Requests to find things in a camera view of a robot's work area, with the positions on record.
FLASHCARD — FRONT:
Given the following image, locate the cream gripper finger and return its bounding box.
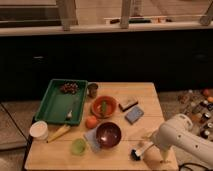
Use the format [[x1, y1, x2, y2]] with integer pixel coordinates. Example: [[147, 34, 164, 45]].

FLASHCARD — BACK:
[[160, 150, 169, 163]]

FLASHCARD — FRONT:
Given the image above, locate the white handled black brush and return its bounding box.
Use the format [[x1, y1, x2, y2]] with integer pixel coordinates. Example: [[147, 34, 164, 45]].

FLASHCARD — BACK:
[[131, 142, 153, 161]]

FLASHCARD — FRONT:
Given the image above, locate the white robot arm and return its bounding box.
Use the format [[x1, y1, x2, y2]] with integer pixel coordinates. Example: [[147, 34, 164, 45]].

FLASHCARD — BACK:
[[151, 114, 213, 167]]

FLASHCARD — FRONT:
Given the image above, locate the green plastic cup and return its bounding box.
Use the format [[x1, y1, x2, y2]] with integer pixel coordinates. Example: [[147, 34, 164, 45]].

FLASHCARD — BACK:
[[71, 138, 86, 155]]

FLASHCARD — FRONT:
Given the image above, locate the small metal cup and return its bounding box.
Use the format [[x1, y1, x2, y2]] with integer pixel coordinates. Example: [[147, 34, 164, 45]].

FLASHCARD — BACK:
[[88, 83, 98, 98]]

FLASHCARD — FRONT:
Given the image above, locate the white cup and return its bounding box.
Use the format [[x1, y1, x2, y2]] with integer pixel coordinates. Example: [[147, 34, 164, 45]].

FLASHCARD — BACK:
[[29, 121, 48, 140]]

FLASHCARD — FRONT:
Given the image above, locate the blue sponge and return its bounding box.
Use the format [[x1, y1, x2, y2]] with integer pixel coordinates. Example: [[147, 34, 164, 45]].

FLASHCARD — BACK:
[[125, 106, 144, 124]]

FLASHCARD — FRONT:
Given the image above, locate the dark red bowl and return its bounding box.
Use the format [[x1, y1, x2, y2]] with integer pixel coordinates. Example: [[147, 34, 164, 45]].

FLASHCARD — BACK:
[[95, 122, 122, 149]]

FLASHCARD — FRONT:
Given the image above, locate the wooden block eraser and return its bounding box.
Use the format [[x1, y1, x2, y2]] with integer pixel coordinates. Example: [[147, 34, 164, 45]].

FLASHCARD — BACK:
[[119, 99, 138, 112]]

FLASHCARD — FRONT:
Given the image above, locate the green vegetable in bowl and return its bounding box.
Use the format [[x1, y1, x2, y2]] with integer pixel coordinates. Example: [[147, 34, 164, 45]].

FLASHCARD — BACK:
[[101, 101, 107, 116]]

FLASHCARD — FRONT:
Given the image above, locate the orange bowl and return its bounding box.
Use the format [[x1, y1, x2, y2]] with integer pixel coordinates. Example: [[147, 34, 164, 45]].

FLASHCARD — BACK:
[[91, 96, 117, 119]]

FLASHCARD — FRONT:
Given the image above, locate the blue cloth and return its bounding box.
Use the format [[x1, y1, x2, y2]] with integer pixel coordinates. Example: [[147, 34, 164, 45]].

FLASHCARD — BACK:
[[84, 129, 100, 152]]

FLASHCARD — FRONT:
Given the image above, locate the orange fruit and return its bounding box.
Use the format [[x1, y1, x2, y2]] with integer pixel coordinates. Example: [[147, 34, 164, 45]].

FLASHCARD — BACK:
[[85, 116, 99, 129]]

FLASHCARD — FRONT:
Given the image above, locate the garlic bulb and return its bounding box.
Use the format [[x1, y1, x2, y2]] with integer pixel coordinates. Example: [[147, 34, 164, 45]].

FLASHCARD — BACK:
[[65, 110, 72, 120]]

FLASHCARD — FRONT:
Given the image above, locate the bunch of red grapes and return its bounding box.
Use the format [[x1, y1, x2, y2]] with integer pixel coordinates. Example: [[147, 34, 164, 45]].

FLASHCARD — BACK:
[[60, 83, 78, 94]]

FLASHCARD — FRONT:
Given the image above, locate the green plastic tray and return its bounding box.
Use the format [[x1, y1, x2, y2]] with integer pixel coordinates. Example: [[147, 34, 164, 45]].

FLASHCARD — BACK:
[[35, 79, 88, 125]]

